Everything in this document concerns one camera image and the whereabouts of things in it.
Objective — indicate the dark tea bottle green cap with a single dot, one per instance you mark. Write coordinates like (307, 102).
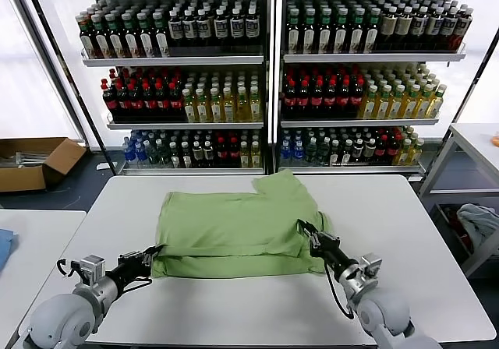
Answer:
(357, 33)
(102, 39)
(131, 38)
(341, 33)
(372, 32)
(146, 37)
(116, 38)
(310, 33)
(294, 33)
(325, 33)
(161, 37)

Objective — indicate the black storage crate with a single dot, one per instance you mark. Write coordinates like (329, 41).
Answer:
(442, 214)

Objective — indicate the brown cardboard box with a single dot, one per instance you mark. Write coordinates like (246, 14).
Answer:
(23, 177)

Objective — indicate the blue folded cloth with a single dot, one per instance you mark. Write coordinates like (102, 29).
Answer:
(6, 247)

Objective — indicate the blue water bottle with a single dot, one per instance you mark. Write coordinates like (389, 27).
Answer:
(286, 153)
(128, 152)
(298, 153)
(140, 153)

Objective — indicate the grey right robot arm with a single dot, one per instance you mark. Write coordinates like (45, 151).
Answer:
(386, 318)

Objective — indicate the dark bottle white printed label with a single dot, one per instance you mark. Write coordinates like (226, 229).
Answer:
(462, 27)
(175, 29)
(237, 28)
(252, 27)
(190, 29)
(220, 29)
(448, 27)
(203, 29)
(419, 27)
(434, 27)

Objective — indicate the small dark bottle white cap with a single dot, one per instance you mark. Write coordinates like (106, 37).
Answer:
(209, 155)
(346, 154)
(175, 156)
(187, 157)
(334, 154)
(358, 153)
(370, 152)
(198, 155)

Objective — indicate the grey crumpled cloth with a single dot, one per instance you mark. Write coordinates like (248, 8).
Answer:
(479, 216)

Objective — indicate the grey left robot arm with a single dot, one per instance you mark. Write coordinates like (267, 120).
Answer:
(66, 318)

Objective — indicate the clear water bottle green label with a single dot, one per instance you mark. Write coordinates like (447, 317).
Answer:
(323, 153)
(310, 153)
(162, 154)
(151, 154)

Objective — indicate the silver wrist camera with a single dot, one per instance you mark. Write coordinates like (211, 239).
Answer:
(93, 269)
(371, 267)

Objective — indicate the silver metal parts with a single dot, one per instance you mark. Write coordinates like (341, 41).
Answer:
(23, 158)

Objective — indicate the dark bottle beige label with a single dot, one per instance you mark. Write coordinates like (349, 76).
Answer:
(404, 27)
(389, 27)

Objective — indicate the red item in crate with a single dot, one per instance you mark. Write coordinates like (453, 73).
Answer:
(454, 218)

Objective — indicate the white metal shelf rack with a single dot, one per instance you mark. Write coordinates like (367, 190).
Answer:
(175, 60)
(370, 57)

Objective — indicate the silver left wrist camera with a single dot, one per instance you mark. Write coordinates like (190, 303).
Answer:
(93, 269)

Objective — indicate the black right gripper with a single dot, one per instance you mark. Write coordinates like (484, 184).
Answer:
(331, 253)

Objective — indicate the black window post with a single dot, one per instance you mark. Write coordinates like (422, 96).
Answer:
(490, 55)
(105, 150)

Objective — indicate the white paper scrap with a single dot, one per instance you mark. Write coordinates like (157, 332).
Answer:
(103, 166)

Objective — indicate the small orange object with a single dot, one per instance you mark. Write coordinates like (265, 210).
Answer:
(495, 139)

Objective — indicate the reddish tea bottle white label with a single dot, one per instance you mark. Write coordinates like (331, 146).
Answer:
(88, 39)

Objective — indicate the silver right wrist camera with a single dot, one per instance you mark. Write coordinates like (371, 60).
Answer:
(371, 267)

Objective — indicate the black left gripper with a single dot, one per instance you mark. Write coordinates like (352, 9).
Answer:
(130, 267)

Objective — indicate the white side table grey frame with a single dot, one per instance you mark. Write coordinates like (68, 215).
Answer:
(475, 138)

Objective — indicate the cola bottle red cap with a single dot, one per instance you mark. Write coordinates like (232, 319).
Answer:
(222, 154)
(344, 99)
(111, 101)
(304, 99)
(331, 99)
(176, 101)
(393, 151)
(381, 151)
(234, 154)
(357, 99)
(149, 101)
(163, 101)
(123, 101)
(317, 99)
(291, 99)
(136, 101)

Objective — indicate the green polo shirt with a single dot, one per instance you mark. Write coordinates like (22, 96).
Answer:
(234, 224)

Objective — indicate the yellow juice bottle white cap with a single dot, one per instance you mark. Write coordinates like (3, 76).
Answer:
(229, 106)
(216, 107)
(245, 156)
(424, 105)
(255, 156)
(190, 107)
(383, 105)
(418, 152)
(436, 104)
(202, 107)
(410, 105)
(405, 153)
(243, 106)
(255, 106)
(368, 105)
(397, 105)

